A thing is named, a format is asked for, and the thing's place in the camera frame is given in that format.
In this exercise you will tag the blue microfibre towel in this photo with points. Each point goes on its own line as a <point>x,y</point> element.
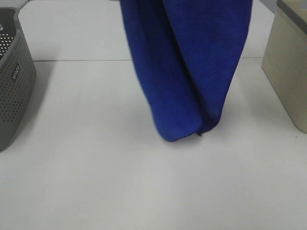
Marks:
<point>185,53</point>

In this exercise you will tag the beige storage box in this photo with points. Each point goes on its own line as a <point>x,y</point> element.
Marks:
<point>285,59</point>

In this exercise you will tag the grey perforated plastic basket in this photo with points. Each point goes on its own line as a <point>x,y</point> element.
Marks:
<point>17,74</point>

